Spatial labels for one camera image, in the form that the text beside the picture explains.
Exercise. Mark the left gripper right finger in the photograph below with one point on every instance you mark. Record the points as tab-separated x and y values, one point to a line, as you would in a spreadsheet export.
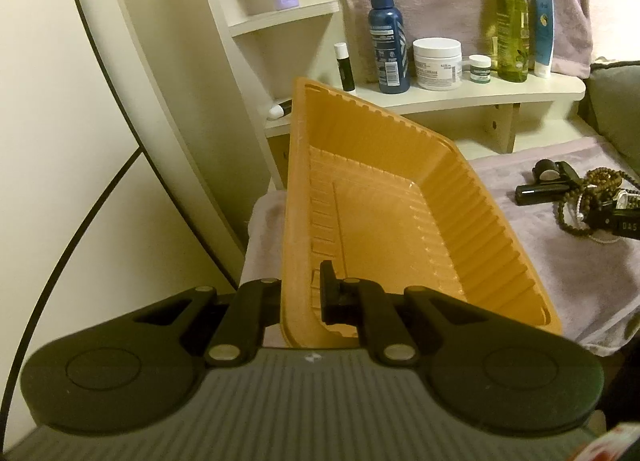
366	306

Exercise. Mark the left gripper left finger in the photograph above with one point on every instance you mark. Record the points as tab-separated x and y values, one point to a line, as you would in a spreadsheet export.
253	308

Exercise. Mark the orange plastic tray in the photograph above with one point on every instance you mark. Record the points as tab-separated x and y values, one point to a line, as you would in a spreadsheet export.
384	199

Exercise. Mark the black watch round face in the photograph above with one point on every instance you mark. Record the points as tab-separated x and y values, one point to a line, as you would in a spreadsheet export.
552	180

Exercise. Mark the silver face black watch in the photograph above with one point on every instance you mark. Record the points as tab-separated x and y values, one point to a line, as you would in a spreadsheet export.
619	215

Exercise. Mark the dark pen with white tip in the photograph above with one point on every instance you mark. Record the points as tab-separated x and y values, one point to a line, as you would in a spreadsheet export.
279	109

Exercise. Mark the mauve fleece table cloth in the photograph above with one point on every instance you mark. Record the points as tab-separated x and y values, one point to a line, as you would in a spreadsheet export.
593	285

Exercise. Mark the black white lip balm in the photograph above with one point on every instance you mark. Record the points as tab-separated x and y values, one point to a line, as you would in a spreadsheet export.
344	67

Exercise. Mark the white cream jar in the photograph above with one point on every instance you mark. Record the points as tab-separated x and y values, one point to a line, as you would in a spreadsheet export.
438	63

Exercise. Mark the small green label jar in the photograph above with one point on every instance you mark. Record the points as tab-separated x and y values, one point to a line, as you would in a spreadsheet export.
480	68

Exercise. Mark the blue spray bottle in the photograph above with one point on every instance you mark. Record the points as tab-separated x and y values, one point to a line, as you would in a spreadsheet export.
390	45

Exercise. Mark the grey cushion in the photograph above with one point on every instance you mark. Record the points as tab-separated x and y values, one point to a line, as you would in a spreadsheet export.
613	107

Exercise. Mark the green olive spray bottle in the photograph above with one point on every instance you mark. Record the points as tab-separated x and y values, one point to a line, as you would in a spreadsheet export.
512	25

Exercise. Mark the white blue tube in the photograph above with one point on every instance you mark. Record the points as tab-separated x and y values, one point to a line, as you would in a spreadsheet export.
543	37

